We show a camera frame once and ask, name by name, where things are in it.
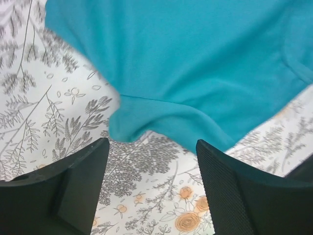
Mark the teal t shirt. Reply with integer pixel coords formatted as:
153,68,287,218
45,0,313,152

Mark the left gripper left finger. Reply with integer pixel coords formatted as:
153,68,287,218
0,138,110,235

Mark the floral patterned table mat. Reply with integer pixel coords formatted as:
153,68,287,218
0,0,313,235

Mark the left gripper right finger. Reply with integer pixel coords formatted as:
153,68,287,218
196,140,313,235

